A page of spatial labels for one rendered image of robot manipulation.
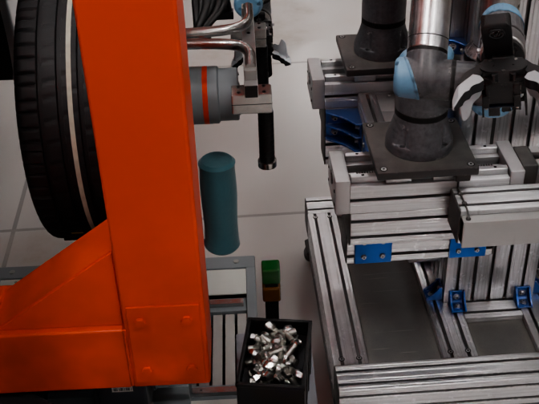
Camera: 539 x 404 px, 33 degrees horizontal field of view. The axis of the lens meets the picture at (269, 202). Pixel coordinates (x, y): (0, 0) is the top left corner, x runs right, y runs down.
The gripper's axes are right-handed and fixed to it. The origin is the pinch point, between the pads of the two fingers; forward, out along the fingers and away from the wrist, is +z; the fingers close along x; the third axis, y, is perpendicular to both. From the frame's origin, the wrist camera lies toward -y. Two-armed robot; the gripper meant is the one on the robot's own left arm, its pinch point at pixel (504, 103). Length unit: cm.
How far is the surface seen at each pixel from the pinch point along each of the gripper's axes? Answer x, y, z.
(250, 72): 53, 17, -51
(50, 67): 90, 5, -35
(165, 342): 66, 51, -2
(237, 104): 57, 24, -49
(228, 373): 76, 109, -52
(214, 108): 66, 30, -60
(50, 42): 90, 1, -39
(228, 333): 79, 108, -68
